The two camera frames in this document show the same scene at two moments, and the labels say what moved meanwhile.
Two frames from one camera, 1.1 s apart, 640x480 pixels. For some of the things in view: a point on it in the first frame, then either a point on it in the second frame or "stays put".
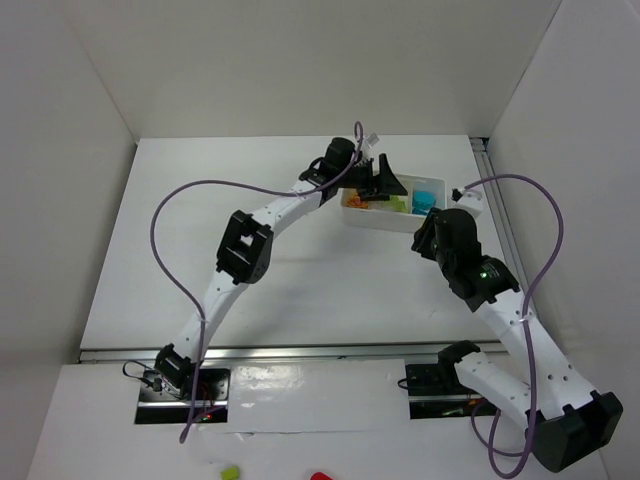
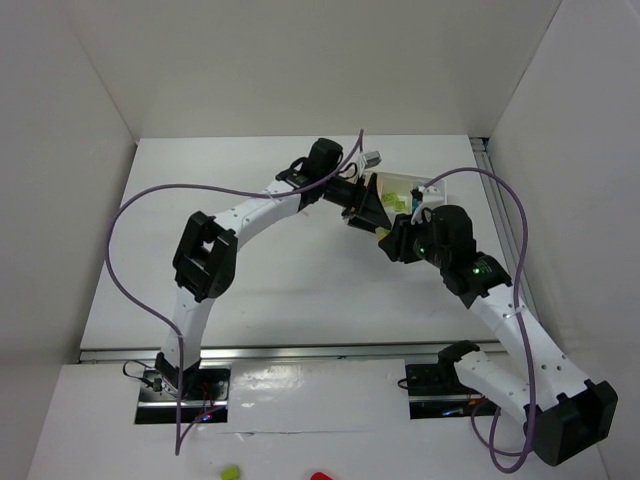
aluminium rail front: [280, 353] stays put
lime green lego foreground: [231, 473] stays put
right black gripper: [423, 235] stays put
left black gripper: [373, 177] to [360, 198]
